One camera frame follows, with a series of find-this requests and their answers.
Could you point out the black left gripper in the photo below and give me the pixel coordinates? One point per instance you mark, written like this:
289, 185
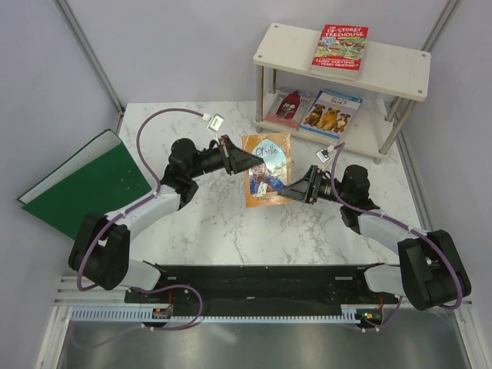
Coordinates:
234, 159

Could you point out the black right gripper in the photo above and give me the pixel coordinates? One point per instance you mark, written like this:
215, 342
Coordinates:
306, 189

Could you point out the orange Charlie portrait book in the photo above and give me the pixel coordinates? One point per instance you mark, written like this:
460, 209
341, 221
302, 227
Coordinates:
263, 182

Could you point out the Why Do Dogs Bark book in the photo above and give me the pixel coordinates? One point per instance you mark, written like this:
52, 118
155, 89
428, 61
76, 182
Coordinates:
329, 115

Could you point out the Charlie Chocolate Factory book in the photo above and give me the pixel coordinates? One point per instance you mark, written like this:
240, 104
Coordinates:
337, 73

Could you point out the red 13-Storey Treehouse book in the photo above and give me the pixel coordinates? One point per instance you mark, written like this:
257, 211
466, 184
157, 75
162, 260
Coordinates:
341, 46

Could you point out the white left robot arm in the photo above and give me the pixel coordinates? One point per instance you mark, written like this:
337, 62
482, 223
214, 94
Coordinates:
101, 252

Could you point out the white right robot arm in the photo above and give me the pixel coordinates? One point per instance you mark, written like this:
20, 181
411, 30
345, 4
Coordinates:
429, 273

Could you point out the red house cover book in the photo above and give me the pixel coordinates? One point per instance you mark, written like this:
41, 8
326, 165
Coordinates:
289, 107

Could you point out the white two-tier shelf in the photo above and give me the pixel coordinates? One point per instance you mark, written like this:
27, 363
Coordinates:
392, 81

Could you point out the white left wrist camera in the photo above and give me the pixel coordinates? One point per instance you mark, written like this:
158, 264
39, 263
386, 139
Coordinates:
214, 123

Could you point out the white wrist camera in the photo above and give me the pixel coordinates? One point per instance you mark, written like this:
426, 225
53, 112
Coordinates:
214, 123
325, 155

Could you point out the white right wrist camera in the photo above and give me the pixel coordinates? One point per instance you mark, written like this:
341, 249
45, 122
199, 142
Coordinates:
325, 155

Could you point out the green ring binder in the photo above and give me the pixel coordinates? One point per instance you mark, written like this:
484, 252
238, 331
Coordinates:
101, 176

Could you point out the white slotted cable duct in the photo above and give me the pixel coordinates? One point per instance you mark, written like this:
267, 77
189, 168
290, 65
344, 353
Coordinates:
151, 314

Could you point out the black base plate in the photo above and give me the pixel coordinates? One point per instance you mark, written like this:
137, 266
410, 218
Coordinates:
172, 276

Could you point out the aluminium rail frame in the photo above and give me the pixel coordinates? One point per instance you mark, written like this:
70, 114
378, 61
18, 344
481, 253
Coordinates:
92, 296

